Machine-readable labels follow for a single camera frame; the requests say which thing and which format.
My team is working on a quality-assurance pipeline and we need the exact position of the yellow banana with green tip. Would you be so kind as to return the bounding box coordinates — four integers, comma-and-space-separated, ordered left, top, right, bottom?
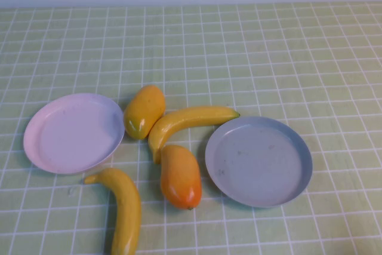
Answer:
147, 105, 241, 165

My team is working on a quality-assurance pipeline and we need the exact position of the yellow mango with green tip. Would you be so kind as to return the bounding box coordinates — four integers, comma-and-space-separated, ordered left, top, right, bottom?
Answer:
123, 84, 167, 140

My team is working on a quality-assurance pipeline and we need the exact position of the orange mango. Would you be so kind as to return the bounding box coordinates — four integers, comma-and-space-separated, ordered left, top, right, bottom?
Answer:
160, 144, 202, 210

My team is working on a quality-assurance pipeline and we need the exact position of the long yellow banana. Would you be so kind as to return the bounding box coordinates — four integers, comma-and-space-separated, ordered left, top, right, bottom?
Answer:
83, 167, 142, 255

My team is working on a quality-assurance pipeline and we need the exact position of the grey-blue round plate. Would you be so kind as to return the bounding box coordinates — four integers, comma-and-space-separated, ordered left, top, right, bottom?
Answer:
204, 115, 313, 208

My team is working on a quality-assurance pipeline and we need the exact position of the pink round plate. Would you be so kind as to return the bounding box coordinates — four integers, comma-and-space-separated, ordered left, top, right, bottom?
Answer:
23, 93, 125, 175

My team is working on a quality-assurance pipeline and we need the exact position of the green checked tablecloth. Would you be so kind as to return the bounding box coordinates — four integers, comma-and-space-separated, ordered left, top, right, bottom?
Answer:
0, 1, 382, 255

